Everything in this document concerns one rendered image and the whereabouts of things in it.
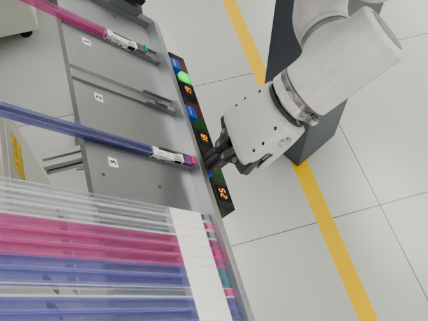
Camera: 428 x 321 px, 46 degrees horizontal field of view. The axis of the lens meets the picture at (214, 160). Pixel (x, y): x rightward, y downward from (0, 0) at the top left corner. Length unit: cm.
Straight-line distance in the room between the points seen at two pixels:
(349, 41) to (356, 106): 115
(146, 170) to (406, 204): 109
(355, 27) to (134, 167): 34
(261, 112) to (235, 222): 83
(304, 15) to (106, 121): 31
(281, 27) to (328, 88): 63
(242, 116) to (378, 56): 21
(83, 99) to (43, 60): 126
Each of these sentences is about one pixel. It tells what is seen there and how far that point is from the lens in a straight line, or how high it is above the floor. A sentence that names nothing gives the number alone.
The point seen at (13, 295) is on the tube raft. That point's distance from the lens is 50.
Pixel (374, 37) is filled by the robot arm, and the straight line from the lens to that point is 66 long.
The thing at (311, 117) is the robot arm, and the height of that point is 83.
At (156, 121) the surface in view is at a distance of 79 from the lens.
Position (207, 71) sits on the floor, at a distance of 184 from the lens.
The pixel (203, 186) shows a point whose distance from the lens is 75.
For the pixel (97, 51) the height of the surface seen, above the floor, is 82.
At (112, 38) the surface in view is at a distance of 85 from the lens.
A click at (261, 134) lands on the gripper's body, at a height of 80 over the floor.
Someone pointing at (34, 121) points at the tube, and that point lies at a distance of 62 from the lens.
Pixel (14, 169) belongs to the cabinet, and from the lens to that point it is 103.
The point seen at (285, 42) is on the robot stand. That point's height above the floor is 46.
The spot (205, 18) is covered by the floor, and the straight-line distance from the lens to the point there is 201.
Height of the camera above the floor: 140
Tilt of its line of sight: 60 degrees down
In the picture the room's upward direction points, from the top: straight up
